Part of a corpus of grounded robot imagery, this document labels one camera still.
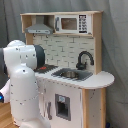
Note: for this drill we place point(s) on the grey curtain backdrop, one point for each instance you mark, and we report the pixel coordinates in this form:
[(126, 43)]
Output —
[(114, 41)]

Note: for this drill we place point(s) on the grey range hood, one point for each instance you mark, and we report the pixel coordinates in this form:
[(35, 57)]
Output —
[(40, 27)]

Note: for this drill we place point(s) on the black toy stovetop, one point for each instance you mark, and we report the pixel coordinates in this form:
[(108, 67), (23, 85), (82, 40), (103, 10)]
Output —
[(46, 68)]

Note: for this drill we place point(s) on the black toy faucet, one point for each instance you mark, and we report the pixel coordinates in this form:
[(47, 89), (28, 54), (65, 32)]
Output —
[(82, 60)]

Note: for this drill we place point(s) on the toy microwave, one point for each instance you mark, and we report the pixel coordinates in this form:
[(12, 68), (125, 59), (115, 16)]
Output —
[(73, 24)]

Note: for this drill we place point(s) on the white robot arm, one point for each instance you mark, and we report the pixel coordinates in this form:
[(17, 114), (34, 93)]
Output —
[(19, 61)]

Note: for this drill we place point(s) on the wooden toy kitchen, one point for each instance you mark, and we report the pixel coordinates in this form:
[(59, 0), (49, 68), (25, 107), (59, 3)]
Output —
[(74, 92)]

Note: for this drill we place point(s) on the grey toy sink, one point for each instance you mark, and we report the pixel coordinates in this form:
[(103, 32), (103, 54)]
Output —
[(72, 74)]

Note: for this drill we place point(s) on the grey ice dispenser panel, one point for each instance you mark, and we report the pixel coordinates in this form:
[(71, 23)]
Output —
[(62, 106)]

